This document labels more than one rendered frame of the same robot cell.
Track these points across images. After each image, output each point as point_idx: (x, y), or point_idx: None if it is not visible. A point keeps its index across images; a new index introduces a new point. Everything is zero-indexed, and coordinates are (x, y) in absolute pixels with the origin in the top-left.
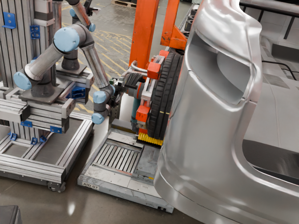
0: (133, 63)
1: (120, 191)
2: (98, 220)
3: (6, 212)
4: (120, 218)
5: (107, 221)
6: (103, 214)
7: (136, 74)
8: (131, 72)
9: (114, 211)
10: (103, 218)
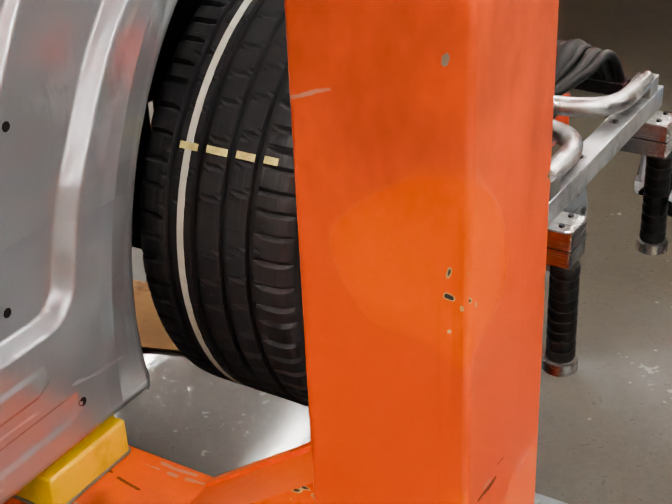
0: (564, 146)
1: (559, 501)
2: (645, 473)
3: None
4: (560, 470)
5: (608, 467)
6: (624, 489)
7: (577, 38)
8: (602, 52)
9: (581, 491)
10: (627, 476)
